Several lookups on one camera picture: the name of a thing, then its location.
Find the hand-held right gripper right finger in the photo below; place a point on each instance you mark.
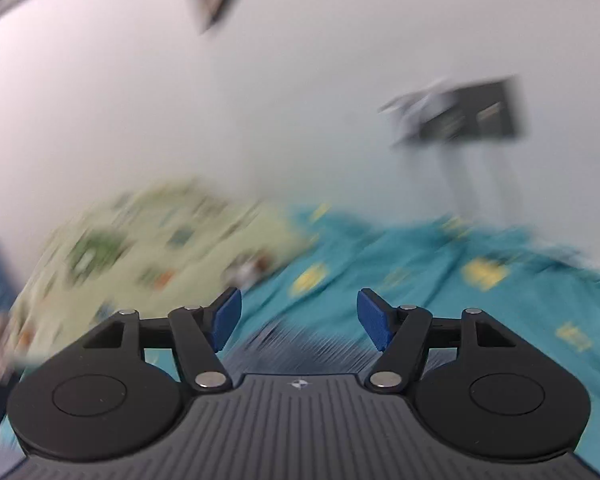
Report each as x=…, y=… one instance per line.
x=375, y=320

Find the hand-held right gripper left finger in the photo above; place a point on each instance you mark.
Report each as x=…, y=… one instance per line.
x=227, y=317

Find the striped denim garment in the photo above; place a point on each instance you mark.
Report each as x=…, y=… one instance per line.
x=300, y=352

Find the teal printed bed sheet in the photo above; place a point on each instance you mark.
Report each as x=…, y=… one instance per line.
x=430, y=270

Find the dark wall box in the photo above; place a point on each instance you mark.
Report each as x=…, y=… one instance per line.
x=470, y=115

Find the green cartoon printed blanket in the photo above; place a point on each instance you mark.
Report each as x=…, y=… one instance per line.
x=130, y=250

